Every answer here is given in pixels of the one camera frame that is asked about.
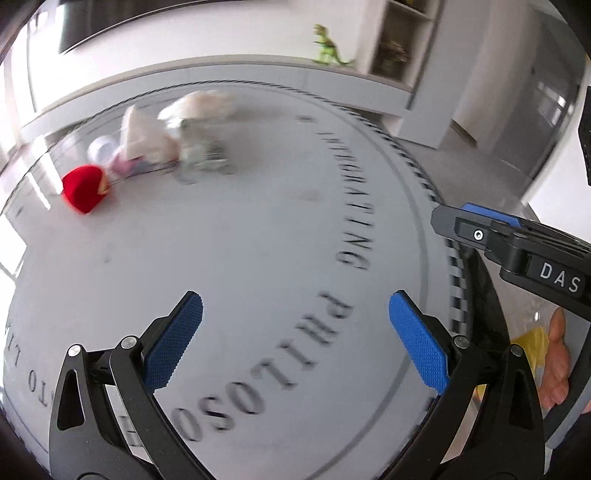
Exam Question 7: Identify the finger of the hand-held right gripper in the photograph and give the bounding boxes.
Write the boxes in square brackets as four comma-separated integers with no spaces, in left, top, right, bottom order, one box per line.
[462,202,591,254]
[431,206,532,273]

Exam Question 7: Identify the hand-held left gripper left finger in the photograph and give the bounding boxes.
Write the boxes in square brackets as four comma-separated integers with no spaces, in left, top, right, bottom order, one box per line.
[48,291,218,480]

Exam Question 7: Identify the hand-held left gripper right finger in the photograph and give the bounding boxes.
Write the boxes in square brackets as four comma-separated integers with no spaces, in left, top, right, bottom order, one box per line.
[374,290,548,480]

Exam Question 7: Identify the red plastic cup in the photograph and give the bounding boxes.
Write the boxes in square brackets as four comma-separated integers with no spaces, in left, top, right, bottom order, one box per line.
[61,165,112,215]

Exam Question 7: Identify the silver snack wrapper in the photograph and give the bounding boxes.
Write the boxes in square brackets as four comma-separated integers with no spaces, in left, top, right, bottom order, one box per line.
[173,117,238,185]

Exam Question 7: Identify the cream paper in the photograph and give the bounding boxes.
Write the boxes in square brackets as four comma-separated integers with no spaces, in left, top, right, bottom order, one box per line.
[159,90,238,127]

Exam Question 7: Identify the person's right hand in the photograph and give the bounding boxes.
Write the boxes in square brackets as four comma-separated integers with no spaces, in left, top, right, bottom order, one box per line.
[539,307,574,411]

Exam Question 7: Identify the white shelf cabinet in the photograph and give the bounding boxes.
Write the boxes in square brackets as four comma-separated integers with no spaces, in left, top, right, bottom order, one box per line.
[367,0,467,148]

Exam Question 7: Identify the dried flower bunch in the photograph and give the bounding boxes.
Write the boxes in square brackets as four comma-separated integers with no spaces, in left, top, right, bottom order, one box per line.
[376,39,411,68]

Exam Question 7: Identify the translucent plastic cup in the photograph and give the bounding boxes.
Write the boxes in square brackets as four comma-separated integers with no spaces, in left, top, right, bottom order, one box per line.
[88,136,117,165]

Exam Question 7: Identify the green toy dinosaur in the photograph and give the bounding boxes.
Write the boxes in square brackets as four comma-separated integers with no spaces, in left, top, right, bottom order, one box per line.
[311,24,356,66]

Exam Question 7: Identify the black television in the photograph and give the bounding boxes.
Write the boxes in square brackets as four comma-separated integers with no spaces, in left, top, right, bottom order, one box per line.
[58,0,195,55]

